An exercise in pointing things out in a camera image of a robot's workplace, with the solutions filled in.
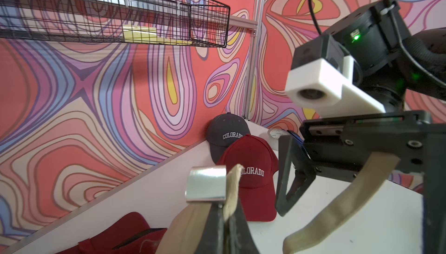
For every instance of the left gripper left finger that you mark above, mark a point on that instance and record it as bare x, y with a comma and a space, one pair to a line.
212, 240

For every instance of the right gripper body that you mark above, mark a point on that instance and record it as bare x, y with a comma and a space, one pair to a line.
339, 148

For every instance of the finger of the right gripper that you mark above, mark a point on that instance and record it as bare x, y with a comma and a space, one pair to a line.
295, 175

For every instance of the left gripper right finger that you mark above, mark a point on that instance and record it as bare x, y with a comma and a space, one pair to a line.
238, 236

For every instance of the red Colorado cap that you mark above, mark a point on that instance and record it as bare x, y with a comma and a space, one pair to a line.
256, 185

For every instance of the dark red cap front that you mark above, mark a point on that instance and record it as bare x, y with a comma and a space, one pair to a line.
129, 235

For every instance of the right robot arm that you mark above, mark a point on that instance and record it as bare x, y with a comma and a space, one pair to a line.
355, 76

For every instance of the grey Colorado cap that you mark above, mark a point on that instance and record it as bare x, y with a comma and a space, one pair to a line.
223, 131

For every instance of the clear tape roll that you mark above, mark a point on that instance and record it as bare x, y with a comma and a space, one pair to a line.
273, 136

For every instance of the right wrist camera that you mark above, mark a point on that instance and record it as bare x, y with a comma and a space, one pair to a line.
322, 78

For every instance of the black wire basket back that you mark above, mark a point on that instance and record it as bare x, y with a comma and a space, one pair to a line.
204, 22

